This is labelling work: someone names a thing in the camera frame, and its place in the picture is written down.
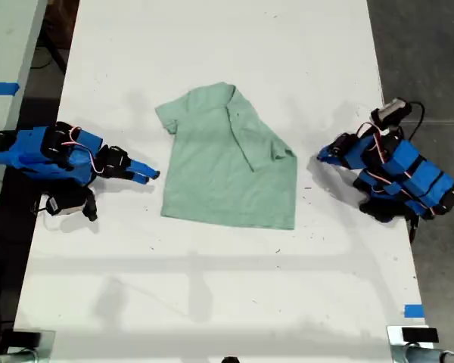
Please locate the small black box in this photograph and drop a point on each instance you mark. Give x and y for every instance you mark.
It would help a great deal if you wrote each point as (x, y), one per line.
(420, 334)
(27, 339)

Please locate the metal table clamp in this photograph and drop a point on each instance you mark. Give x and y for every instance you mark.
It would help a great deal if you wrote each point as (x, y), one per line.
(394, 344)
(48, 340)

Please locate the black camera stalk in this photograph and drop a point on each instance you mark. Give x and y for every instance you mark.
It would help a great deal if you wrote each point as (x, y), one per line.
(90, 206)
(378, 130)

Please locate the short blue tape strip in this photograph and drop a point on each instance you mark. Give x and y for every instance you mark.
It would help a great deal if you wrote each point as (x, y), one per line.
(414, 311)

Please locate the long blue tape strip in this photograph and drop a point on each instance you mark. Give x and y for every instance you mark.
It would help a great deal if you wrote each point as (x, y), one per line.
(2, 87)

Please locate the pale green T-shirt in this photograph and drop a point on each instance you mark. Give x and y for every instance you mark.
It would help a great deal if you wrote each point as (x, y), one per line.
(227, 177)

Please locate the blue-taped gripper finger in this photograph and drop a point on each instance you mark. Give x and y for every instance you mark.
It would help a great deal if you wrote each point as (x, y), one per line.
(327, 154)
(337, 160)
(143, 168)
(136, 177)

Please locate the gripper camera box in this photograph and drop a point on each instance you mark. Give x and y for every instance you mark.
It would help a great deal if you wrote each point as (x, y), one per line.
(60, 205)
(391, 110)

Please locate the small black round object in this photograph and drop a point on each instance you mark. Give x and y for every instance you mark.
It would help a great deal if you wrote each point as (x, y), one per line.
(231, 359)

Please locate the white side table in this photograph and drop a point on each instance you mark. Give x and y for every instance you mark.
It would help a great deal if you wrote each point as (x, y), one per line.
(7, 41)

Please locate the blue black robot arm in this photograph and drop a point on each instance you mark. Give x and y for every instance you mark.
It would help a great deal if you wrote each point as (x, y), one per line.
(26, 151)
(412, 177)

